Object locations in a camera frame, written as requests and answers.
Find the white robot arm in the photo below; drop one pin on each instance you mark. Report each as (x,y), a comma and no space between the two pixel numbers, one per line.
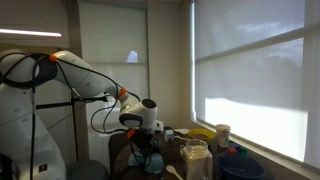
(34,88)

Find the patterned paper cup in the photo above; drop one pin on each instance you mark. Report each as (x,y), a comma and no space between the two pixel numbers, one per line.
(223,132)

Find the white plastic spoon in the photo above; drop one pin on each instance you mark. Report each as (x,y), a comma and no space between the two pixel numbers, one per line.
(173,171)

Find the blue grey chair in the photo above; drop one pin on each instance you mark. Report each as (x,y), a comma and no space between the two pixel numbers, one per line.
(87,170)

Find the small light blue cube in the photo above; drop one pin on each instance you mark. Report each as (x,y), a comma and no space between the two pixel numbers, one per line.
(168,135)

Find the white spoon near yellow bowl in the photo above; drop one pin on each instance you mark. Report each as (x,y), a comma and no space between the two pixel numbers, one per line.
(181,138)

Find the Texmati rice jar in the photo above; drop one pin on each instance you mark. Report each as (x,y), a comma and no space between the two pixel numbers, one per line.
(197,160)

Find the coloured toy blocks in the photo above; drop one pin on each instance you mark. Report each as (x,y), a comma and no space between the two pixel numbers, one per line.
(238,149)

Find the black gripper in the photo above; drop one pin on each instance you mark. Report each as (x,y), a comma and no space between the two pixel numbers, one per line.
(145,143)

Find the yellow bowl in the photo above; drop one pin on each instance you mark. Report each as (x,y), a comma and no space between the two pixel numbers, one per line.
(202,134)

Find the dark blue bowl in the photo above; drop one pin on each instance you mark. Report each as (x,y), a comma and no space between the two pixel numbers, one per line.
(235,166)

